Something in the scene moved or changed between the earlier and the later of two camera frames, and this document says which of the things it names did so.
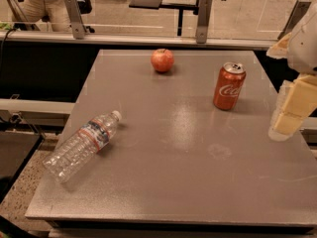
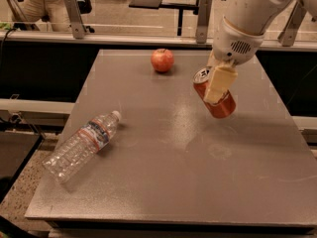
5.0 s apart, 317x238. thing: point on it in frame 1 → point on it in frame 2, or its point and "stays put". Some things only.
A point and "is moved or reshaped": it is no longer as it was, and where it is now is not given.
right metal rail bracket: [299, 10] stays put
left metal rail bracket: [78, 27] stays put
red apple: [162, 59] stays put
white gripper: [305, 52] → [235, 46]
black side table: [17, 149] stays put
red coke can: [229, 85] is moved or reshaped
